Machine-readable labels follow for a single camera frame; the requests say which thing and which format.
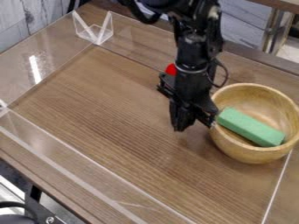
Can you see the black table frame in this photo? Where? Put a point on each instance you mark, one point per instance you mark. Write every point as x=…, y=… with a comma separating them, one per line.
x=35, y=213

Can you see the metal leg in background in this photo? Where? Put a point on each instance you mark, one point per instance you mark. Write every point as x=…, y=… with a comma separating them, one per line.
x=276, y=30

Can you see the red plush strawberry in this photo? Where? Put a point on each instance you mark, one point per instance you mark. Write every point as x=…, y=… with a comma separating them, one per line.
x=171, y=69

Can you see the wooden bowl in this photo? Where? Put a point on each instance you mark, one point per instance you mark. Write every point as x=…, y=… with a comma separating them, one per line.
x=272, y=108

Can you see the clear acrylic tray wall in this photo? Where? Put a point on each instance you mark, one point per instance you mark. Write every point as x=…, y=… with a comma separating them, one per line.
x=101, y=197

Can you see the clear acrylic corner bracket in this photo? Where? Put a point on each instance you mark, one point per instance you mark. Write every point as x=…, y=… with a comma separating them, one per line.
x=93, y=33

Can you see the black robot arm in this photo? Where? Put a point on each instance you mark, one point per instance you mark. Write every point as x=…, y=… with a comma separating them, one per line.
x=195, y=20

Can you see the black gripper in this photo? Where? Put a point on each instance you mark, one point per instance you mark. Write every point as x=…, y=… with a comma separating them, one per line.
x=188, y=92

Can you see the green rectangular block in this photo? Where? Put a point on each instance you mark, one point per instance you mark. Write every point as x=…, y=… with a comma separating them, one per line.
x=250, y=128

